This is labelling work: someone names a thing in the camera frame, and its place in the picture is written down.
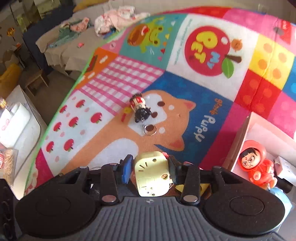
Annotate white pink crumpled clothes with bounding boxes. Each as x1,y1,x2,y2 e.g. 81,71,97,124
94,6,151,36

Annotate clear plastic container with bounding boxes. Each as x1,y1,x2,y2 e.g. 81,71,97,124
0,148,19,179

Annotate wooden stool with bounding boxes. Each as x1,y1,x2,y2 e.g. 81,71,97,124
24,70,50,96

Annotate colourful cartoon play mat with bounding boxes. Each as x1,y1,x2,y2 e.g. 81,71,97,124
23,6,296,197

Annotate yellow cupcake toy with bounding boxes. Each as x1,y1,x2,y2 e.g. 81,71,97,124
134,151,210,198

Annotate white side table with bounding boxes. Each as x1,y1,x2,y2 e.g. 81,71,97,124
0,85,48,179

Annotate beige sofa cover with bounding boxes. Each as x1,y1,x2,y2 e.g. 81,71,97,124
22,0,151,77

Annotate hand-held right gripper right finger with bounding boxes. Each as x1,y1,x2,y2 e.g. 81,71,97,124
168,155,234,202

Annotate white tissue box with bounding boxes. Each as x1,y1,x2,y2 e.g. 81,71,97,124
0,102,31,149

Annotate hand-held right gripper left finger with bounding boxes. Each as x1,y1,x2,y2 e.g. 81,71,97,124
55,154,135,203

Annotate pink garment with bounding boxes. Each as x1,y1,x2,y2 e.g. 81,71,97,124
69,17,90,32

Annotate red hooded figurine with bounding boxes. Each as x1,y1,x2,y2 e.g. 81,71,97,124
238,140,278,192

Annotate pink cardboard box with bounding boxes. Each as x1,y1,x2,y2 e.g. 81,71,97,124
221,111,296,209

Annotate small doll keychain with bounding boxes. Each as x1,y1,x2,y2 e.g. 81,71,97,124
128,92,158,136

